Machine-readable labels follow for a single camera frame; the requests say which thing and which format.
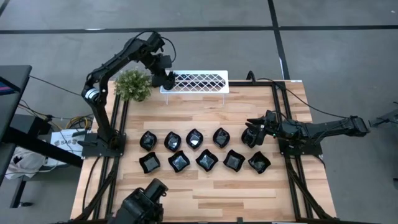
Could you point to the green plant in black pot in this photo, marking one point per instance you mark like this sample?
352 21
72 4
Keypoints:
132 85

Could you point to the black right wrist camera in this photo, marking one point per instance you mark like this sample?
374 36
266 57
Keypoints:
271 116

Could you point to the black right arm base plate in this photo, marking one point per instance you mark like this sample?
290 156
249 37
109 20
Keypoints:
311 151

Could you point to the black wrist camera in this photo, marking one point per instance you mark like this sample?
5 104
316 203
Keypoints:
165 61
271 116

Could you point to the black table clamp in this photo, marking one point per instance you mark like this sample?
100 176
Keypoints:
239 220

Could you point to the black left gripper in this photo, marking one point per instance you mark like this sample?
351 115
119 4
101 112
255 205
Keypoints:
160 79

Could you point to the white paper sign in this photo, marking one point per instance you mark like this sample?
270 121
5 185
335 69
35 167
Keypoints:
62 143

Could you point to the black bulky device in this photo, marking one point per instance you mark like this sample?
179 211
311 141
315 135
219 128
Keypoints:
140 205

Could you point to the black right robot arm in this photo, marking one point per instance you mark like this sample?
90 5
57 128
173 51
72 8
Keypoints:
326 127

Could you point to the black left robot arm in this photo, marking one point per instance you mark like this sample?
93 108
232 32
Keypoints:
102 118

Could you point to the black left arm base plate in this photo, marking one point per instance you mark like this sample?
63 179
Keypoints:
93 151

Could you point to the black aluminium table frame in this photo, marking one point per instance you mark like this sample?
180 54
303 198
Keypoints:
267 83

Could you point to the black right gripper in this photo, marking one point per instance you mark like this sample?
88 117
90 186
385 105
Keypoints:
272 130

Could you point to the black stand foot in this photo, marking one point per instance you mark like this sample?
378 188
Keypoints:
385 119

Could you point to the white bag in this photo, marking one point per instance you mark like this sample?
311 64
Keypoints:
25 161

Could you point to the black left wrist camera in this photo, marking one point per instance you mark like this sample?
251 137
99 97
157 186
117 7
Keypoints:
165 61

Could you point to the black square wavy mini plate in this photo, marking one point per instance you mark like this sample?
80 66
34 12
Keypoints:
259 162
206 160
234 160
149 162
178 161

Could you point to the black desk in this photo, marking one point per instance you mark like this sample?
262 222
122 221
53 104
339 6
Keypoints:
12 93

